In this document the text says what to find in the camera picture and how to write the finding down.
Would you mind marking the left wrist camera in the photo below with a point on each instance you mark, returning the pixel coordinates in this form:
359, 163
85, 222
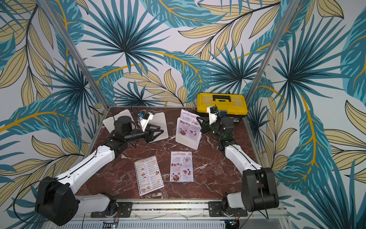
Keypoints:
144, 118

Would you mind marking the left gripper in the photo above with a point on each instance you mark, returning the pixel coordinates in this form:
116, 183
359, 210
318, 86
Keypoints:
149, 133

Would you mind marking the yellow black toolbox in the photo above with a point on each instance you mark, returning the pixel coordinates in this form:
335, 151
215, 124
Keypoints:
233, 105

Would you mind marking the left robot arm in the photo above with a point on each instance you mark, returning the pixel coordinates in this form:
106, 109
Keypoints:
57, 200

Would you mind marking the aluminium front rail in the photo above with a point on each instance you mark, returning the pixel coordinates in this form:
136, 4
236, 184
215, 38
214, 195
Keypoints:
183, 214

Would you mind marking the yellow header menu sheet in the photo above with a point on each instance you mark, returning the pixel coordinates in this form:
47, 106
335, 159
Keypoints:
148, 175

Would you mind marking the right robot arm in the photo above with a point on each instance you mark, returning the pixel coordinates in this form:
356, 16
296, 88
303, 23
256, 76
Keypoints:
259, 190

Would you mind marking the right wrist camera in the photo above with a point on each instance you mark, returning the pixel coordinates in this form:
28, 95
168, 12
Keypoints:
214, 114

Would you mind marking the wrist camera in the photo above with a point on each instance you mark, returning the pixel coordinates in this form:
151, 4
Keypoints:
214, 114
144, 118

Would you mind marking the restaurant special menu sheet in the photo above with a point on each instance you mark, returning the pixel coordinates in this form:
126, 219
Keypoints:
188, 125

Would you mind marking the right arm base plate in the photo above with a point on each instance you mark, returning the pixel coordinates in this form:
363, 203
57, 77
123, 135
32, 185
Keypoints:
222, 209

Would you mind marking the pink menu sheet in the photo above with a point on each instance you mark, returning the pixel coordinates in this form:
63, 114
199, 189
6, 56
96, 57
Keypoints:
181, 167

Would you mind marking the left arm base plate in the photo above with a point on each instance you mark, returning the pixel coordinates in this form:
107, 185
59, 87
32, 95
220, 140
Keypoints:
115, 210

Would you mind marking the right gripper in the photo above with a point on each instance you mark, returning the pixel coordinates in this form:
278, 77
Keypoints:
208, 126

